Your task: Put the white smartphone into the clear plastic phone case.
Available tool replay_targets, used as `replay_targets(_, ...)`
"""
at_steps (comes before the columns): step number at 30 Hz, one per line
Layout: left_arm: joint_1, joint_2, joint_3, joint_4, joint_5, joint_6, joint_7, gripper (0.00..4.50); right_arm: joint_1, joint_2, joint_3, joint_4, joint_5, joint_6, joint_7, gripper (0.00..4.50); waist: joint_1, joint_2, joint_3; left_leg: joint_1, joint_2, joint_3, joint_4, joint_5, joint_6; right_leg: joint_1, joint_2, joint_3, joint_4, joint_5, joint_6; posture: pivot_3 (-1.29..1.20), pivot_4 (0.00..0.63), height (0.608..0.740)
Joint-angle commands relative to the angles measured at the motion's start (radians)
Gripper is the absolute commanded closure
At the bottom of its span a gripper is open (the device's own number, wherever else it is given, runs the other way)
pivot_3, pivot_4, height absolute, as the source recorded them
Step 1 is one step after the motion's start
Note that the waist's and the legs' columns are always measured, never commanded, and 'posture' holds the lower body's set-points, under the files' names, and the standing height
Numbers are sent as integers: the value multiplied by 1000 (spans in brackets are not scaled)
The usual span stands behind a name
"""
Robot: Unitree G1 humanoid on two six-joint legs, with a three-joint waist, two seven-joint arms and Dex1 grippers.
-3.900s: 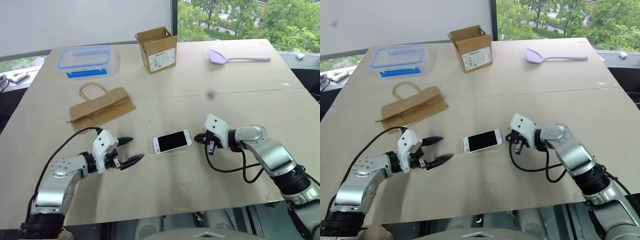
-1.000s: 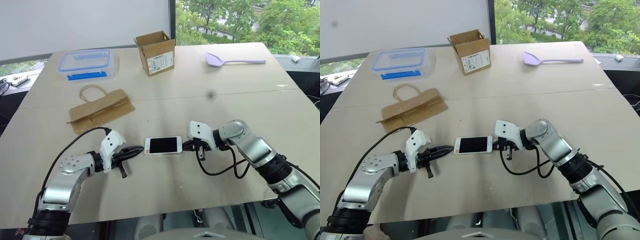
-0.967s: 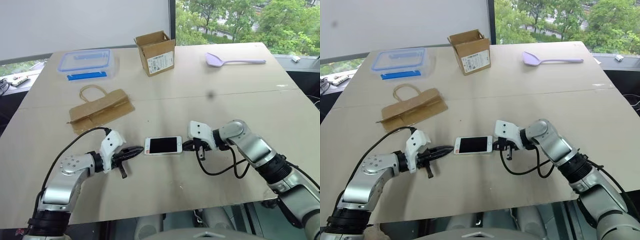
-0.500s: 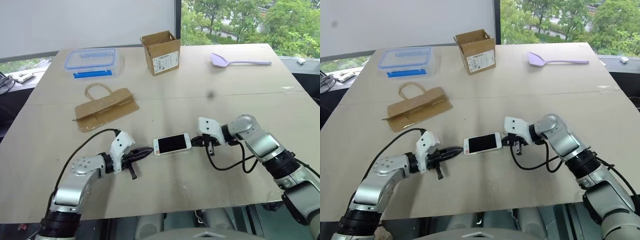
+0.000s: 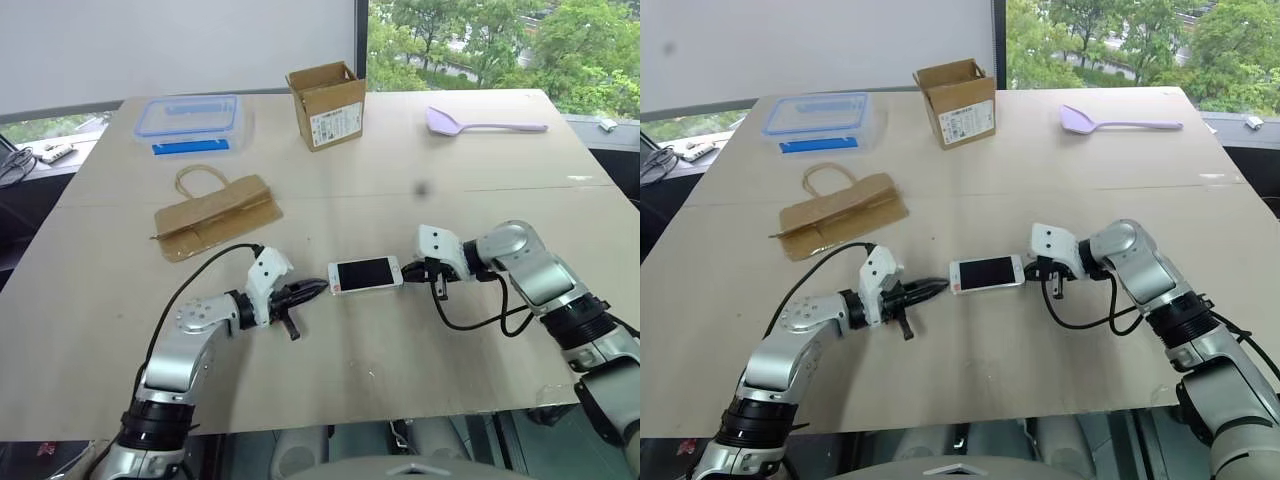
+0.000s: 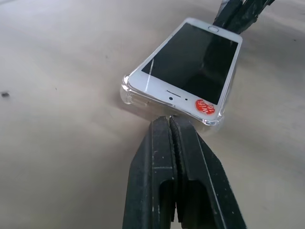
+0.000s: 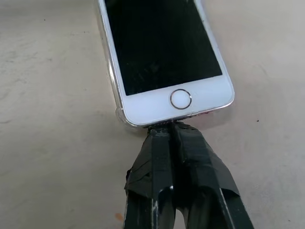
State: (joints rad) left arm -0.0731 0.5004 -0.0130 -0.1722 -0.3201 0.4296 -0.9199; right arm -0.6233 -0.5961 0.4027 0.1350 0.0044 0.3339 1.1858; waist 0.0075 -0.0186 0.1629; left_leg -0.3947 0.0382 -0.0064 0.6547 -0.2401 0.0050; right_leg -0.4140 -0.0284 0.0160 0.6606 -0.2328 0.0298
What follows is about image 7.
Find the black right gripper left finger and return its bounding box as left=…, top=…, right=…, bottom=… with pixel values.
left=122, top=125, right=177, bottom=229

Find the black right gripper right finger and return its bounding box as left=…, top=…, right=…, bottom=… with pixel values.
left=171, top=121, right=256, bottom=229

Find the white smartphone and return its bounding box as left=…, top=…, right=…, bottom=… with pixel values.
left=97, top=0, right=236, bottom=129

